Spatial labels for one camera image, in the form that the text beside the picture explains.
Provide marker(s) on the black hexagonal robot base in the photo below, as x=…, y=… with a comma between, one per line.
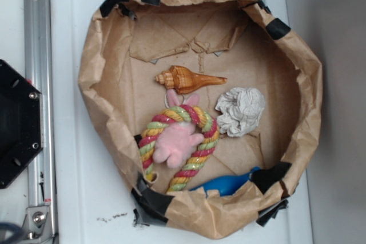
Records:
x=21, y=139

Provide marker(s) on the orange ceramic conch shell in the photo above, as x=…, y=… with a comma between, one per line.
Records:
x=185, y=81

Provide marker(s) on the pink plush bunny toy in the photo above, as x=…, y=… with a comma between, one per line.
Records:
x=176, y=144

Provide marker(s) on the crumpled white paper ball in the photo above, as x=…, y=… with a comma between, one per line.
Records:
x=241, y=110

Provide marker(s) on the brown paper bag bin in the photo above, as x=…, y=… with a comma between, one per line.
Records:
x=130, y=41

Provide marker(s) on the blue plastic toy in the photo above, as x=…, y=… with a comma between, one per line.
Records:
x=228, y=184

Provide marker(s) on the multicolour twisted rope toy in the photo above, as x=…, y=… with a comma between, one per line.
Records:
x=205, y=124

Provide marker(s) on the aluminium extrusion rail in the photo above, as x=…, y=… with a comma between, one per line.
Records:
x=38, y=68

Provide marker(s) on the metal corner bracket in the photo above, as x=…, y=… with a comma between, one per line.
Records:
x=37, y=225

